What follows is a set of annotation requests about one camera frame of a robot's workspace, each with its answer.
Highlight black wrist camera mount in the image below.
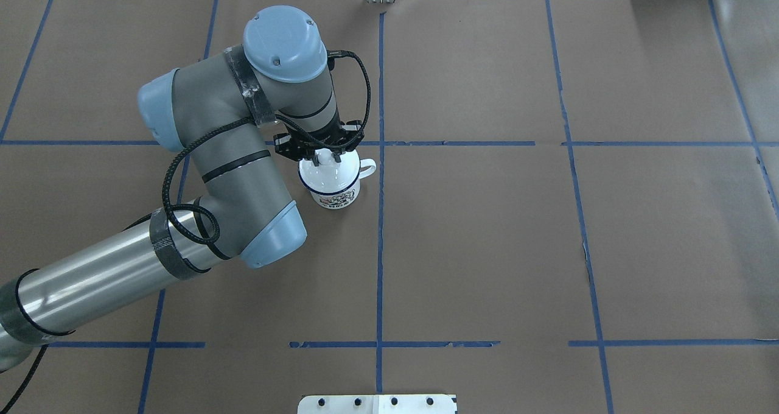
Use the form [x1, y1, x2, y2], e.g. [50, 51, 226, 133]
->
[273, 133, 320, 166]

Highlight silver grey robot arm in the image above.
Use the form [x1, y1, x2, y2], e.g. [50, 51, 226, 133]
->
[2, 4, 371, 371]

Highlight white enamel cup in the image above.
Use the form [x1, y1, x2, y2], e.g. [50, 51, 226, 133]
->
[298, 153, 377, 211]

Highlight white cup lid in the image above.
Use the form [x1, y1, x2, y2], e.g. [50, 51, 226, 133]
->
[298, 149, 361, 195]

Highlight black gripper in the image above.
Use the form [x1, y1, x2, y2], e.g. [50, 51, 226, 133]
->
[286, 122, 365, 155]

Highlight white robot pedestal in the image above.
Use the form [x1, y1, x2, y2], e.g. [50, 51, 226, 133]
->
[297, 393, 458, 413]

